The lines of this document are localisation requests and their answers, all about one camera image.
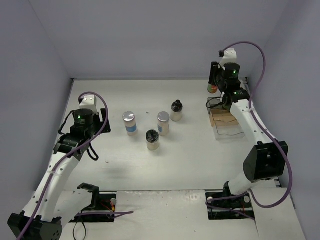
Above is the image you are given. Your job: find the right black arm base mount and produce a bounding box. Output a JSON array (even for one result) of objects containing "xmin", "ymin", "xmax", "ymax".
[{"xmin": 205, "ymin": 191, "xmax": 255, "ymax": 221}]

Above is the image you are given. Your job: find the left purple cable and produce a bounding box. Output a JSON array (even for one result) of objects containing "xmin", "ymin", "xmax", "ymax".
[{"xmin": 17, "ymin": 90, "xmax": 135, "ymax": 240}]

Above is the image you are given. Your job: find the black cap white powder jar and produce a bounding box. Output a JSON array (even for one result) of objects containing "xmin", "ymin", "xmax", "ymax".
[{"xmin": 146, "ymin": 129, "xmax": 160, "ymax": 151}]

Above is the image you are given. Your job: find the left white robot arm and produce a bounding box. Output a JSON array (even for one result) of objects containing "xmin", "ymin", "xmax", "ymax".
[{"xmin": 7, "ymin": 107, "xmax": 111, "ymax": 240}]

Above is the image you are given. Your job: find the clear tiered organizer tray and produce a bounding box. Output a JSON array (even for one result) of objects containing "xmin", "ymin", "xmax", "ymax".
[{"xmin": 205, "ymin": 97, "xmax": 245, "ymax": 141}]

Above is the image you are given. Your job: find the purple cable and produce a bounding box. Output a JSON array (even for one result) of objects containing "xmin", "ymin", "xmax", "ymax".
[
  {"xmin": 17, "ymin": 90, "xmax": 135, "ymax": 240},
  {"xmin": 205, "ymin": 41, "xmax": 294, "ymax": 210}
]

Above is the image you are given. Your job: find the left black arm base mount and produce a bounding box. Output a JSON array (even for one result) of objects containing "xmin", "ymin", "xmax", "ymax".
[{"xmin": 69, "ymin": 183, "xmax": 117, "ymax": 223}]

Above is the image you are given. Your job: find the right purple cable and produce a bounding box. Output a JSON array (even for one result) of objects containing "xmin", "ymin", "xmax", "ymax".
[{"xmin": 205, "ymin": 41, "xmax": 294, "ymax": 210}]

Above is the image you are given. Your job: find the silver lid jar blue label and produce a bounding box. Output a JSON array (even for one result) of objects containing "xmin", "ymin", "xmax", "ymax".
[{"xmin": 122, "ymin": 111, "xmax": 138, "ymax": 136}]

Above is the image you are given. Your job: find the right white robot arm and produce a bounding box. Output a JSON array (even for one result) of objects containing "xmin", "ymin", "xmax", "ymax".
[{"xmin": 209, "ymin": 61, "xmax": 289, "ymax": 206}]

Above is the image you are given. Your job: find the red sauce bottle yellow cap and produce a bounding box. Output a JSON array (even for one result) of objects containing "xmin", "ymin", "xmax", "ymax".
[{"xmin": 207, "ymin": 84, "xmax": 218, "ymax": 94}]

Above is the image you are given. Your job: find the rear black cap powder jar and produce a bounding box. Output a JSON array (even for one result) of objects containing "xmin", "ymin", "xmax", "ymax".
[{"xmin": 170, "ymin": 99, "xmax": 183, "ymax": 122}]

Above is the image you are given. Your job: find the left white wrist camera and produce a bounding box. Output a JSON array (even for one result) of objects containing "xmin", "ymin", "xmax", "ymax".
[{"xmin": 78, "ymin": 94, "xmax": 98, "ymax": 115}]

